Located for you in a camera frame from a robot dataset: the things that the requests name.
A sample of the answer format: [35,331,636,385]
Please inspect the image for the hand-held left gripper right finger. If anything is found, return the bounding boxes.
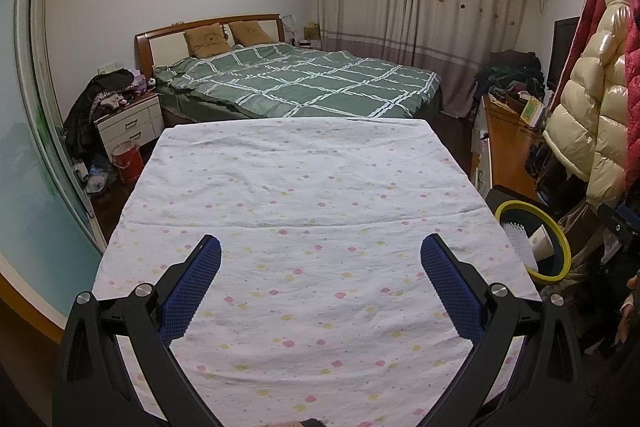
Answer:
[420,234,586,427]

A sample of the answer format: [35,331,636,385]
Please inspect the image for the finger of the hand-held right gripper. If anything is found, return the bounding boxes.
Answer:
[597,203,640,253]

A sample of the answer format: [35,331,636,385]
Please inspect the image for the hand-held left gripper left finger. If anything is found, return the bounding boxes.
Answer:
[52,234,223,427]

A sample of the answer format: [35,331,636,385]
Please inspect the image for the white paper cup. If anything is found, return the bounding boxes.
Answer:
[529,224,556,260]

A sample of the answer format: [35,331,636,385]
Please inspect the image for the yellow-rimmed trash bin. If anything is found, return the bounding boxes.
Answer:
[494,200,573,285]

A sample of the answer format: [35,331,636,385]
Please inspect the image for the white foam packing sheet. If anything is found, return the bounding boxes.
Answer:
[502,221,540,273]

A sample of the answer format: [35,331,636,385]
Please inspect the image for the person's right hand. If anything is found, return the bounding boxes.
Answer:
[619,274,640,345]

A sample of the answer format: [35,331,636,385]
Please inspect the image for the red garment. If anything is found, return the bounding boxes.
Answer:
[552,0,640,208]

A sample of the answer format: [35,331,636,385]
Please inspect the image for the cream puffer jacket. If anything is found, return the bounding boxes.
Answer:
[542,0,640,208]

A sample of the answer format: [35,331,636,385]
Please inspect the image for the wooden desk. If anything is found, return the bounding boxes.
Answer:
[480,94,551,202]

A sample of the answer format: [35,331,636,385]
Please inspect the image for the white drawer cabinet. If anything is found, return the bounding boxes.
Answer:
[470,129,496,198]

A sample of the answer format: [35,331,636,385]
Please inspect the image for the green card box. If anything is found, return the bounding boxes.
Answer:
[520,98,545,128]

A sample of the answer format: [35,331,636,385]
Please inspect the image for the red bucket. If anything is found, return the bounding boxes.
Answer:
[111,141,146,184]

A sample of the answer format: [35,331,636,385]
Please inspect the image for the plastic bags on floor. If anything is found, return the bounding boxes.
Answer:
[75,154,118,195]

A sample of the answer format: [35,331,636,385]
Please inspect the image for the white floral tablecloth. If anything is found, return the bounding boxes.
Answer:
[92,117,543,427]

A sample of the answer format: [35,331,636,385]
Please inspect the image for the black television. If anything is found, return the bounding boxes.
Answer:
[546,17,581,90]

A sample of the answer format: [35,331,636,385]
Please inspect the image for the white nightstand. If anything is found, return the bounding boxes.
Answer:
[94,93,166,152]

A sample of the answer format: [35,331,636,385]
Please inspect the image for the heap of dark clothing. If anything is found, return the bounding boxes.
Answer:
[472,49,546,108]

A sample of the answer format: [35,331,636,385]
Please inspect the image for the glass wardrobe sliding door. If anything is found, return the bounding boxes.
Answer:
[0,0,108,338]

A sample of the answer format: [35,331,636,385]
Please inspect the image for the pile of dark clothes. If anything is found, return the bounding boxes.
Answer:
[64,68,158,158]

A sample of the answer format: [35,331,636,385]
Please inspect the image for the green checked duvet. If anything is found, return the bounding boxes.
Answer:
[151,42,443,120]

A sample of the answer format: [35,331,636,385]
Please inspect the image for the wooden bed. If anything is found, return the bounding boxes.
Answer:
[134,13,445,128]

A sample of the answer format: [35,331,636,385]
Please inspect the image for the brown bear pillow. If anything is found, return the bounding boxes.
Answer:
[183,23,233,58]
[229,20,276,46]

